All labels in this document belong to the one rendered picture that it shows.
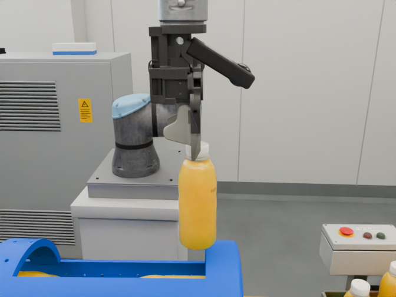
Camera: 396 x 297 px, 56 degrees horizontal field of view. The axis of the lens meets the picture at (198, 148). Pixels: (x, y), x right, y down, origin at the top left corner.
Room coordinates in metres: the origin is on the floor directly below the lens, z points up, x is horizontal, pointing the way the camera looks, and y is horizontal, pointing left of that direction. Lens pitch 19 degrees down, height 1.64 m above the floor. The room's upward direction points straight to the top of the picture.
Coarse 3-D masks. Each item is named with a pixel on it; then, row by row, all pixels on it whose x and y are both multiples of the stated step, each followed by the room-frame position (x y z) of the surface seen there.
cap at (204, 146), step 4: (204, 144) 0.59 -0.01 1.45; (208, 144) 0.59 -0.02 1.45; (188, 148) 0.58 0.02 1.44; (204, 148) 0.58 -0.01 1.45; (208, 148) 0.59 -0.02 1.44; (188, 152) 0.58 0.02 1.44; (200, 152) 0.57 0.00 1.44; (204, 152) 0.58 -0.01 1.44; (208, 152) 0.59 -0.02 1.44; (200, 156) 0.58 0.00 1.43; (204, 156) 0.58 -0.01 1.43
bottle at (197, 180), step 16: (208, 160) 0.59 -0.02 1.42; (192, 176) 0.56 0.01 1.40; (208, 176) 0.57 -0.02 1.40; (192, 192) 0.56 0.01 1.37; (208, 192) 0.56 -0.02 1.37; (192, 208) 0.56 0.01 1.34; (208, 208) 0.56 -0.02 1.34; (192, 224) 0.56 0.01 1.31; (208, 224) 0.56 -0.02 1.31; (192, 240) 0.56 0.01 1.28; (208, 240) 0.56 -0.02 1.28
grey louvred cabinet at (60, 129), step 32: (0, 64) 2.19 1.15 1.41; (32, 64) 2.18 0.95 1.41; (64, 64) 2.16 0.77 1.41; (96, 64) 2.15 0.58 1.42; (128, 64) 2.58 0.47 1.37; (0, 96) 2.18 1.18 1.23; (32, 96) 2.17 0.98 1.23; (64, 96) 2.17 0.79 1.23; (96, 96) 2.15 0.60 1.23; (0, 128) 2.18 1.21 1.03; (32, 128) 2.17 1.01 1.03; (64, 128) 2.17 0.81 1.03; (96, 128) 2.15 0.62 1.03; (0, 160) 2.19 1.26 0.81; (32, 160) 2.18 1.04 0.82; (64, 160) 2.17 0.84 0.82; (96, 160) 2.16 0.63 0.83; (0, 192) 2.20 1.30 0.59; (32, 192) 2.18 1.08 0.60; (64, 192) 2.17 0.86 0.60; (0, 224) 2.19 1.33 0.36; (32, 224) 2.18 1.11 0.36; (64, 224) 2.16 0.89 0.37; (64, 256) 2.17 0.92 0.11
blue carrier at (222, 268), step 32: (0, 256) 0.58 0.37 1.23; (32, 256) 0.72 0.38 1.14; (224, 256) 0.58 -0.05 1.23; (0, 288) 0.52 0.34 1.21; (32, 288) 0.52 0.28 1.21; (64, 288) 0.52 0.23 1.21; (96, 288) 0.52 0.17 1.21; (128, 288) 0.52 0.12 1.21; (160, 288) 0.52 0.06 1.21; (192, 288) 0.52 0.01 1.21; (224, 288) 0.52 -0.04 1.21
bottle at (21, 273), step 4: (20, 272) 0.61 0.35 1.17; (24, 272) 0.61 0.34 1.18; (28, 272) 0.61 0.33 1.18; (32, 272) 0.61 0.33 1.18; (36, 272) 0.61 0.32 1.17; (40, 272) 0.62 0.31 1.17; (28, 276) 0.60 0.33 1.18; (32, 276) 0.60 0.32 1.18; (36, 276) 0.60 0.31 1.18; (40, 276) 0.60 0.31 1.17; (44, 276) 0.60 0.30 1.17; (48, 276) 0.61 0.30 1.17; (52, 276) 0.62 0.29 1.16
